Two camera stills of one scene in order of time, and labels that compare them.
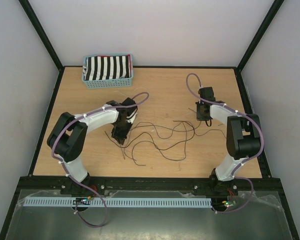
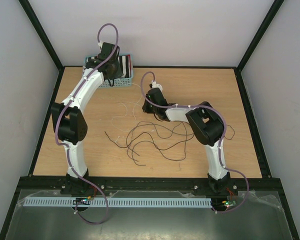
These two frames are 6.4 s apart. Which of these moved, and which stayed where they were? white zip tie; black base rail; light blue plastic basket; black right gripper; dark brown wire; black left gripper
Moved: black right gripper; black left gripper; white zip tie
Stayed: black base rail; dark brown wire; light blue plastic basket
